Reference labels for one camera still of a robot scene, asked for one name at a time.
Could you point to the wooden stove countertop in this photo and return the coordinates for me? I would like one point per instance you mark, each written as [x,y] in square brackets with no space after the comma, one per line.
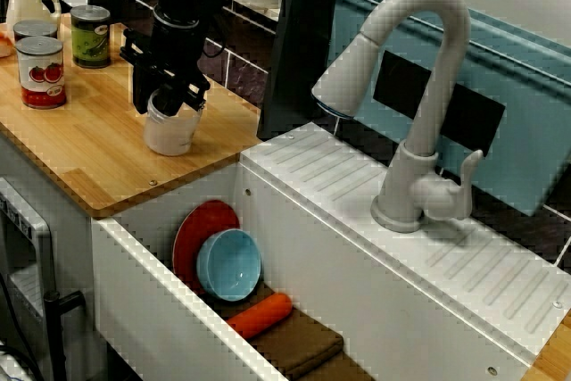
[557,354]

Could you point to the clear plastic cup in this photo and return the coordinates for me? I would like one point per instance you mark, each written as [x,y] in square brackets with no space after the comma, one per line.
[171,138]

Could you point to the orange label can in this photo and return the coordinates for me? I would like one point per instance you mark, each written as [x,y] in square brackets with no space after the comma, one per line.
[35,29]

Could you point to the brown folded cloth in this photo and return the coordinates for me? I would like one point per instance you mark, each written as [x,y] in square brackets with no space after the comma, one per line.
[308,345]

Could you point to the gray toy faucet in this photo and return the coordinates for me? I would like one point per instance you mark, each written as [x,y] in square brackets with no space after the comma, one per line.
[450,42]

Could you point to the white toy sink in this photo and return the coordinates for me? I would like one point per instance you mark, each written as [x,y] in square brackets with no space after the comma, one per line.
[357,287]

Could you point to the orange carrot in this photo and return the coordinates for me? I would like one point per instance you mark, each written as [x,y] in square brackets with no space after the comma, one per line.
[263,316]

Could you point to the black vertical panel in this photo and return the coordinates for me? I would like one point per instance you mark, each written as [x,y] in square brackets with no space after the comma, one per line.
[303,64]

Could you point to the green pea label can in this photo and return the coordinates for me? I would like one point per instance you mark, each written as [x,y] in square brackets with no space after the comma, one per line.
[89,42]

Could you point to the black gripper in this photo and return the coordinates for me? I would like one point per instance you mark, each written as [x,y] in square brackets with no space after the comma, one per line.
[176,51]

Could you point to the tomato label can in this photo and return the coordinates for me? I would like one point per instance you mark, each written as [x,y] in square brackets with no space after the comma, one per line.
[42,82]

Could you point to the orange toy bread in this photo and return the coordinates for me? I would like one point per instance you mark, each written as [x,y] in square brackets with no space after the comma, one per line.
[4,45]

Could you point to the gray appliance door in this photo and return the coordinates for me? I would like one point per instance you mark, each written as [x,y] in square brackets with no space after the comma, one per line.
[40,242]

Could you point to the red plate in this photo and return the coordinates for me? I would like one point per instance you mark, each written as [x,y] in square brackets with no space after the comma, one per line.
[196,229]

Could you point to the black rectangular sheet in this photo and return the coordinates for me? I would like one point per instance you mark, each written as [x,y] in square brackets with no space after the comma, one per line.
[473,122]

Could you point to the light blue bowl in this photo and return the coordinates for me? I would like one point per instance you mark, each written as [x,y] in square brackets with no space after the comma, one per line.
[232,265]

